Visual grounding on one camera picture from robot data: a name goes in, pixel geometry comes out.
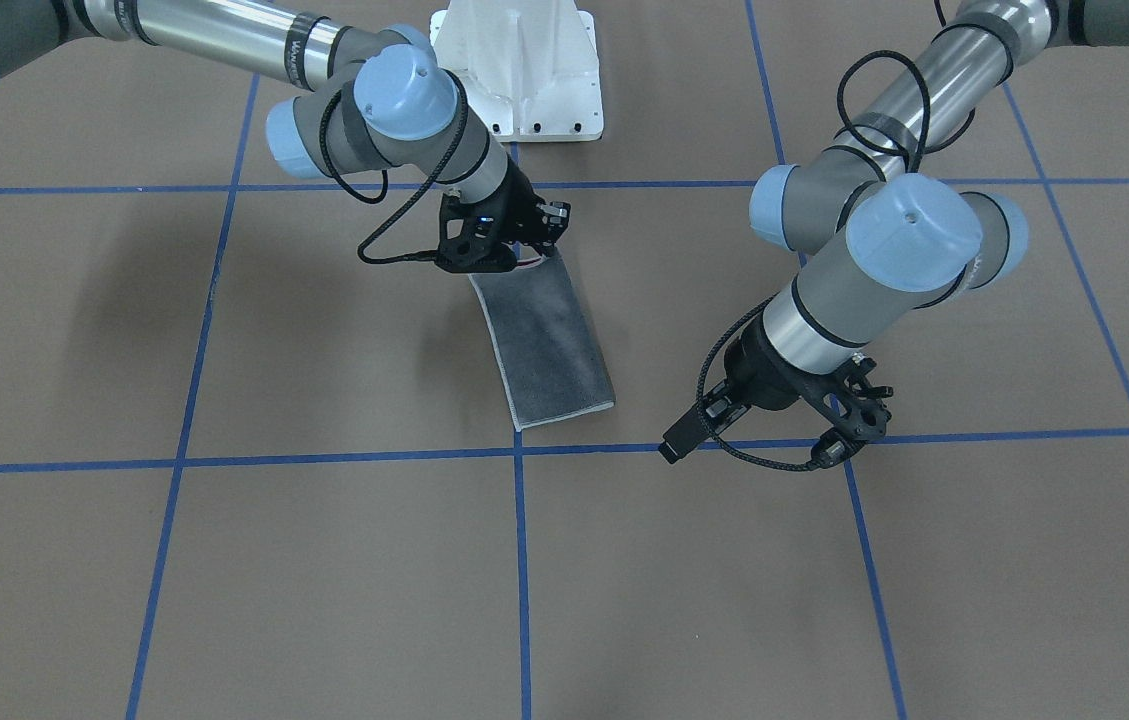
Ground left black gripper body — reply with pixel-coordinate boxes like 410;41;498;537
719;325;824;416

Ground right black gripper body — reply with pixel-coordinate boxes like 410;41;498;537
469;161;550;249

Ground pink and grey towel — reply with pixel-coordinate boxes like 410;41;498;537
471;255;615;432

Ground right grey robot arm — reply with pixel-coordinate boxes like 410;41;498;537
0;1;570;274

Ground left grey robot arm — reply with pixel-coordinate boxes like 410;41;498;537
659;1;1129;471

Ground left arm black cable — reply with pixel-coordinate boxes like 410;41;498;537
695;50;977;473

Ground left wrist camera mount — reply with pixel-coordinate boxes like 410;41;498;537
814;354;894;429

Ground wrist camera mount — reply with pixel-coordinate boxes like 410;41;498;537
814;354;894;429
434;193;519;274

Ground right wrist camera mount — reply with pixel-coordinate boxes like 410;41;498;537
434;193;519;274

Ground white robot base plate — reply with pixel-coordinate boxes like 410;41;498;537
430;1;605;143

